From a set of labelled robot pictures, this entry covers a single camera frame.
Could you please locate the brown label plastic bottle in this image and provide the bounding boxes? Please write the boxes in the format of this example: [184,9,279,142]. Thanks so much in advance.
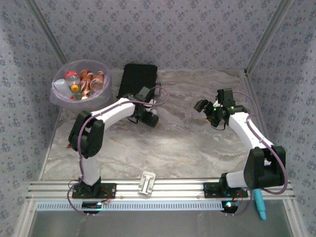
[90,71,106,91]
[79,69,94,99]

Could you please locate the clear bottle with red label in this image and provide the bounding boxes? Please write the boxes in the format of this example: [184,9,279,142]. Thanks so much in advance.
[64,70,81,86]

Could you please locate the translucent plastic bin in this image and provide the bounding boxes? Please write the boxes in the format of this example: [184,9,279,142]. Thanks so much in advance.
[50,60,113,114]

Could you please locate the black hard case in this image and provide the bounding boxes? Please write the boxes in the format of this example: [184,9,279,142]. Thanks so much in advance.
[116,63,163,99]

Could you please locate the small lit controller board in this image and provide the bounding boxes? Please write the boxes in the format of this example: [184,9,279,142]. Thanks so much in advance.
[81,201,103,214]
[221,200,239,214]

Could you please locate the teal pen-shaped tool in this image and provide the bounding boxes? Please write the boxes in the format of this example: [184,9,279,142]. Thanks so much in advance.
[252,189,267,220]

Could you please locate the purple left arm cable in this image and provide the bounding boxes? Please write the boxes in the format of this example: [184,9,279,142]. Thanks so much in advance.
[67,85,170,217]

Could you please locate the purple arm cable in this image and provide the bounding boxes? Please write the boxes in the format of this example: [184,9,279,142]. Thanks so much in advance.
[67,85,170,217]
[226,91,289,217]

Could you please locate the white plastic bracket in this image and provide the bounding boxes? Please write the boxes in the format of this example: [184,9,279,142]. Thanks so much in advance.
[137,170,157,198]

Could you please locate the aluminium mounting rail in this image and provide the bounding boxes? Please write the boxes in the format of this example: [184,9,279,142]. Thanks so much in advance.
[26,179,296,200]

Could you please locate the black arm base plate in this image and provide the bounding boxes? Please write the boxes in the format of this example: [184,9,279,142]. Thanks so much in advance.
[202,182,249,198]
[72,183,117,199]

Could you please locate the white slotted cable duct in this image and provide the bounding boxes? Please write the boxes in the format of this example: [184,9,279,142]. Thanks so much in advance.
[36,200,237,212]

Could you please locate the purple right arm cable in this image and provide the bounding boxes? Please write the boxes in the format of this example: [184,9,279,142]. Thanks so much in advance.
[226,91,289,217]

